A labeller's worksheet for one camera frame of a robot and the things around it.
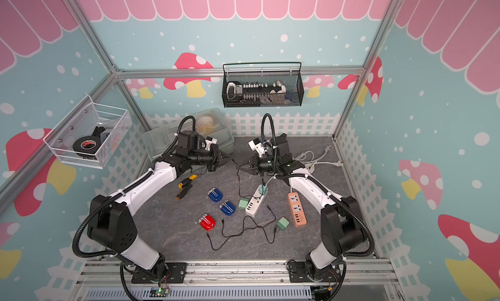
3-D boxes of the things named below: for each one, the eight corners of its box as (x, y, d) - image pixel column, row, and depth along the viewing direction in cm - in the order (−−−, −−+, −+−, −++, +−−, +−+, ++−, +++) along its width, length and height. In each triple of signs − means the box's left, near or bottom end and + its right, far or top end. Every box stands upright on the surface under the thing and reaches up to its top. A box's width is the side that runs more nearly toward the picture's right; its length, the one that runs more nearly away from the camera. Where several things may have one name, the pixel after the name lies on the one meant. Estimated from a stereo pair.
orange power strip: (295, 227, 88) (296, 224, 85) (287, 195, 97) (288, 192, 95) (306, 226, 88) (308, 223, 85) (297, 194, 98) (299, 191, 95)
